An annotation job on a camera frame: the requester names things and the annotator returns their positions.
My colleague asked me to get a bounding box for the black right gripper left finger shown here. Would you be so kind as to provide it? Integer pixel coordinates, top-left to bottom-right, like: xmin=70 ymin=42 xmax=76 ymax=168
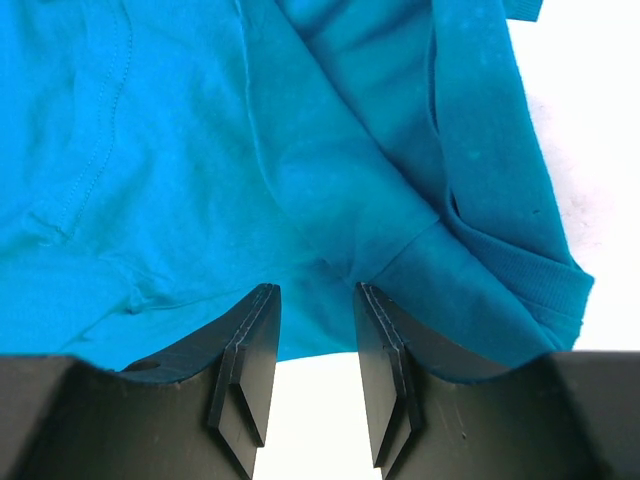
xmin=1 ymin=284 xmax=281 ymax=479

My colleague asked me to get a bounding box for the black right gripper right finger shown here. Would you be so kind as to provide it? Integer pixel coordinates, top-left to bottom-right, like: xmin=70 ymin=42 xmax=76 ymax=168
xmin=354 ymin=284 xmax=639 ymax=479

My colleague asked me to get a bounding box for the blue t shirt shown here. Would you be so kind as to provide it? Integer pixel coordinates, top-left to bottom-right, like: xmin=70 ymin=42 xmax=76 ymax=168
xmin=1 ymin=1 xmax=593 ymax=369

